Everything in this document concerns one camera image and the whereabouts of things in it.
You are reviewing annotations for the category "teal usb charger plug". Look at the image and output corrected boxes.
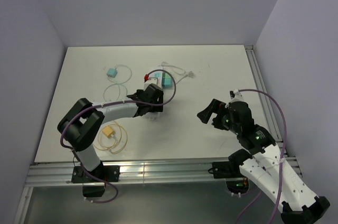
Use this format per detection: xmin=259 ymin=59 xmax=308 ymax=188
xmin=162 ymin=78 xmax=173 ymax=88

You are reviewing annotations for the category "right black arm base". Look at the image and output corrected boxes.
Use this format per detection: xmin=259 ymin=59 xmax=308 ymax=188
xmin=208 ymin=158 xmax=252 ymax=196

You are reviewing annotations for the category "green usb charger plug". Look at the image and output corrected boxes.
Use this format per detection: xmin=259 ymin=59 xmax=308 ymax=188
xmin=162 ymin=72 xmax=171 ymax=79

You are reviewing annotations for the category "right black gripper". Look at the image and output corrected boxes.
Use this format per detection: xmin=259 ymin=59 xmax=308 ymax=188
xmin=196 ymin=98 xmax=240 ymax=134

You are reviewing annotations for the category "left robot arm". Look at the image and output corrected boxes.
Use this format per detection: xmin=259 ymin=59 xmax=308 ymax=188
xmin=57 ymin=83 xmax=164 ymax=181

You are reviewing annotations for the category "aluminium rail frame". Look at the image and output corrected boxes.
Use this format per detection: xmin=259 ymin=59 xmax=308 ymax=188
xmin=25 ymin=156 xmax=303 ymax=188
xmin=244 ymin=45 xmax=283 ymax=149

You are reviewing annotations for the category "white power strip cord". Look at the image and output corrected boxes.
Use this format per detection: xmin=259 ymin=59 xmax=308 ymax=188
xmin=160 ymin=61 xmax=196 ymax=85

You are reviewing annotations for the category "yellow charging cable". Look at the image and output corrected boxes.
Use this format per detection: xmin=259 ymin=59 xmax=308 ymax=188
xmin=95 ymin=120 xmax=129 ymax=154

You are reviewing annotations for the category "light blue charger plug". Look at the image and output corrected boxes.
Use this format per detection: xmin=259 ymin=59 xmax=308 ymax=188
xmin=106 ymin=68 xmax=118 ymax=78

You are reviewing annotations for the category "light green charging cable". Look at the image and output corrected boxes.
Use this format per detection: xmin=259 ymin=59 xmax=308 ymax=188
xmin=102 ymin=64 xmax=133 ymax=105

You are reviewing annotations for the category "yellow charger plug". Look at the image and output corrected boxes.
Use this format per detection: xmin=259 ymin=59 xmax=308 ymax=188
xmin=102 ymin=126 xmax=115 ymax=139

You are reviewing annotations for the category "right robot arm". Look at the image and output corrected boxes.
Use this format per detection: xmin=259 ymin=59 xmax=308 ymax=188
xmin=197 ymin=99 xmax=330 ymax=223

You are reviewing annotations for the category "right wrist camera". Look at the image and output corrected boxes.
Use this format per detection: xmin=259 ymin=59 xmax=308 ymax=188
xmin=229 ymin=89 xmax=244 ymax=103

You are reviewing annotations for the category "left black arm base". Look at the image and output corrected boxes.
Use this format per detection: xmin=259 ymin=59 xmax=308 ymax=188
xmin=71 ymin=165 xmax=120 ymax=198

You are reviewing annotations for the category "aluminium right rail frame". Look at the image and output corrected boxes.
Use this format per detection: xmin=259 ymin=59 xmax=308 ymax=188
xmin=244 ymin=45 xmax=283 ymax=149

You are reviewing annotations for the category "white multicolour power strip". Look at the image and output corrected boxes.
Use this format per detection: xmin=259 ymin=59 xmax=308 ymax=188
xmin=145 ymin=67 xmax=164 ymax=120

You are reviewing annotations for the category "aluminium front rail frame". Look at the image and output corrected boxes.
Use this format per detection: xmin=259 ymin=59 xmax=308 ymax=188
xmin=25 ymin=156 xmax=303 ymax=188

